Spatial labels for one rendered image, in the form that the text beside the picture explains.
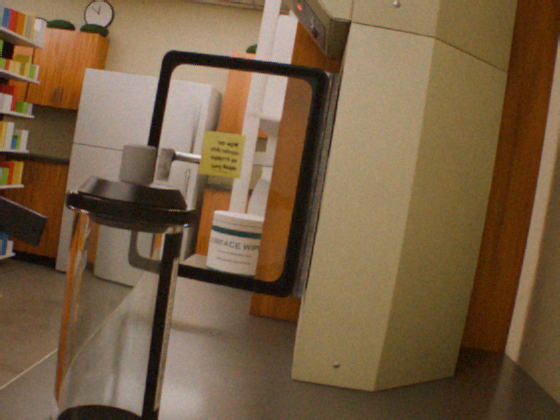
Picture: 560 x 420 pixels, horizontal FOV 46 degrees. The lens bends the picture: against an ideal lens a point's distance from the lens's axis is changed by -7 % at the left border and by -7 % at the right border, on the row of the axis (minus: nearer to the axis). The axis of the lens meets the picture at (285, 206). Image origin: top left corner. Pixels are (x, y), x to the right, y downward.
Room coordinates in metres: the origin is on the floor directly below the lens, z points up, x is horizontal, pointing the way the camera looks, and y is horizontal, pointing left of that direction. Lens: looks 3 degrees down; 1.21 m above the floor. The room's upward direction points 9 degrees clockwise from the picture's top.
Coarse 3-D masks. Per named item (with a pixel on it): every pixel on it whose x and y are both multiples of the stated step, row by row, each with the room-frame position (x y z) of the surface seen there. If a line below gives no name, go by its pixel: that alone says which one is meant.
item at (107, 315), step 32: (96, 224) 0.51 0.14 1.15; (128, 224) 0.51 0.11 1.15; (160, 224) 0.52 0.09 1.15; (192, 224) 0.55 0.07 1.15; (96, 256) 0.51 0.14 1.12; (128, 256) 0.51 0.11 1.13; (160, 256) 0.53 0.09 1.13; (64, 288) 0.54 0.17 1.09; (96, 288) 0.51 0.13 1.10; (128, 288) 0.51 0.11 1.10; (64, 320) 0.53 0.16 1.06; (96, 320) 0.51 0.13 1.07; (128, 320) 0.52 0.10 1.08; (64, 352) 0.52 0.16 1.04; (96, 352) 0.51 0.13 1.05; (128, 352) 0.52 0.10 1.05; (64, 384) 0.52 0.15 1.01; (96, 384) 0.51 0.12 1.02; (128, 384) 0.52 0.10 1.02; (64, 416) 0.52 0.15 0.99; (96, 416) 0.51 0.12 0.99; (128, 416) 0.52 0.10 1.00
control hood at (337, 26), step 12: (288, 0) 1.15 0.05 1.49; (312, 0) 0.93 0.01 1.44; (324, 0) 0.89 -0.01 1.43; (336, 0) 0.89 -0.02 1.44; (348, 0) 0.89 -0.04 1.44; (324, 12) 0.91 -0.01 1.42; (336, 12) 0.89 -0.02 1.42; (348, 12) 0.89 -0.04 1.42; (324, 24) 0.97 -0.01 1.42; (336, 24) 0.92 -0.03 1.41; (348, 24) 0.90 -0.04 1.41; (336, 36) 1.00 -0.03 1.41; (336, 48) 1.09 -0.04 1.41
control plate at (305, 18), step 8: (296, 0) 1.06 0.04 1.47; (304, 0) 0.99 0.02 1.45; (296, 8) 1.12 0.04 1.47; (304, 8) 1.04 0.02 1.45; (304, 16) 1.10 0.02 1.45; (304, 24) 1.17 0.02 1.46; (312, 24) 1.08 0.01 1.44; (320, 24) 1.00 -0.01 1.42; (320, 32) 1.06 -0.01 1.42; (320, 40) 1.12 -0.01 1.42
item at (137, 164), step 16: (128, 144) 0.55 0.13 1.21; (128, 160) 0.54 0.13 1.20; (144, 160) 0.55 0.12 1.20; (96, 176) 0.54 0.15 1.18; (128, 176) 0.54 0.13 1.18; (144, 176) 0.55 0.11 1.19; (96, 192) 0.52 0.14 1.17; (112, 192) 0.52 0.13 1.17; (128, 192) 0.52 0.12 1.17; (144, 192) 0.52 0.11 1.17; (160, 192) 0.53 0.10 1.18; (176, 192) 0.55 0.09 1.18
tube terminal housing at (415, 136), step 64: (384, 0) 0.89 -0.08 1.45; (448, 0) 0.90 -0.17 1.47; (512, 0) 1.01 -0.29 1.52; (384, 64) 0.89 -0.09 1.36; (448, 64) 0.91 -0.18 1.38; (384, 128) 0.89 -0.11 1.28; (448, 128) 0.93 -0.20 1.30; (320, 192) 1.18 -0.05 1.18; (384, 192) 0.88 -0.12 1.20; (448, 192) 0.94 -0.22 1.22; (320, 256) 0.89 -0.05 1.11; (384, 256) 0.88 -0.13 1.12; (448, 256) 0.96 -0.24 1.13; (320, 320) 0.89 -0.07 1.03; (384, 320) 0.88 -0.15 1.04; (448, 320) 0.99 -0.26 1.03; (384, 384) 0.90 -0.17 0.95
